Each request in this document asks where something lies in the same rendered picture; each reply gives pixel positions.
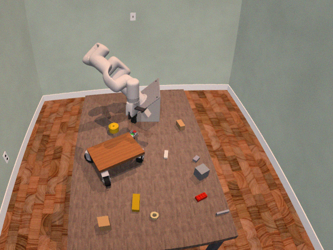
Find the brown wheeled dolly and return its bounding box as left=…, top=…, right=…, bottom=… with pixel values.
left=84, top=130, right=145, bottom=186

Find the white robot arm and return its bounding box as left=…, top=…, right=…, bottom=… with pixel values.
left=82, top=43, right=151, bottom=119

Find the yellow cylinder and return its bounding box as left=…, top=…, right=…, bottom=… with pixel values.
left=109, top=123, right=119, bottom=134

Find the yellow rectangular block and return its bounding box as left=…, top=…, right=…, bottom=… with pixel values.
left=132, top=194, right=140, bottom=212

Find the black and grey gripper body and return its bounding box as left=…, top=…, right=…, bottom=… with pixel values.
left=126, top=101, right=140, bottom=118

